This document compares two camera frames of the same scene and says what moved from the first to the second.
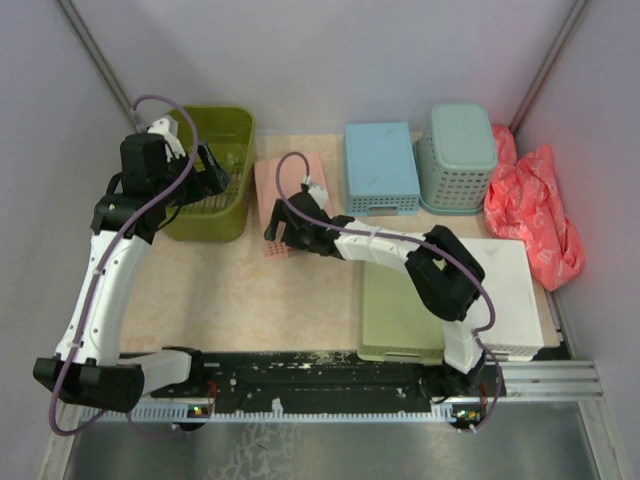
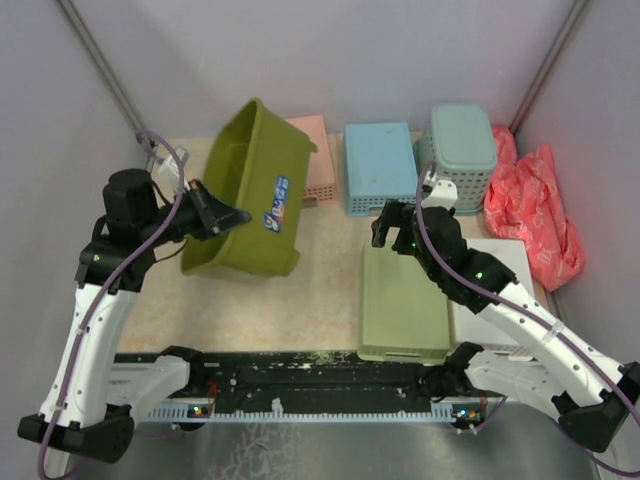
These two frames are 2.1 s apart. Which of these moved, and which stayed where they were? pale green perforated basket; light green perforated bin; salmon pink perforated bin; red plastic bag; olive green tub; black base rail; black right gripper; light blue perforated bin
Moved: black right gripper; olive green tub; salmon pink perforated bin
Stayed: light green perforated bin; red plastic bag; pale green perforated basket; light blue perforated bin; black base rail
